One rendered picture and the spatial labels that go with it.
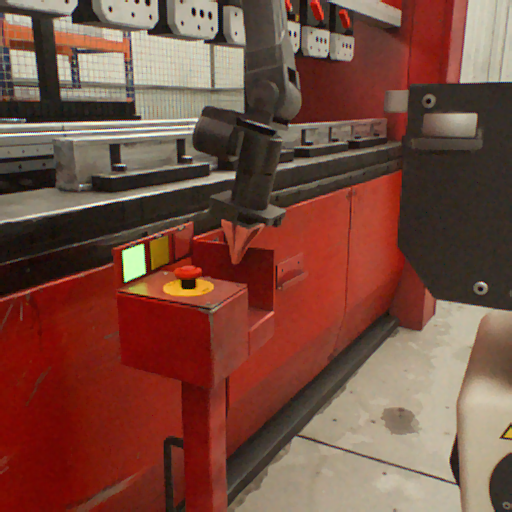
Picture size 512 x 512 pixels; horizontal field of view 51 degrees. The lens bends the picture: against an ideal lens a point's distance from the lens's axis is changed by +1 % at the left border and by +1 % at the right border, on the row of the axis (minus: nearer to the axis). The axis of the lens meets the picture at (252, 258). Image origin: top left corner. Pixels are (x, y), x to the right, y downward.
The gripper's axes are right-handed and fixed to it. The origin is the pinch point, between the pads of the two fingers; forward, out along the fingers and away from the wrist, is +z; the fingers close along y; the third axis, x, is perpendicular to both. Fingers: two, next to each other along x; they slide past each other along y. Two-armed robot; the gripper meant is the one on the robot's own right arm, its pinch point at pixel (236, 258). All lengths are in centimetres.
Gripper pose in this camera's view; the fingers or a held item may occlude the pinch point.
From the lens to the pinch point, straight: 82.7
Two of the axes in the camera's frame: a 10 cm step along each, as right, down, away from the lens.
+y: -8.7, -3.5, 3.5
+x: -4.5, 2.6, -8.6
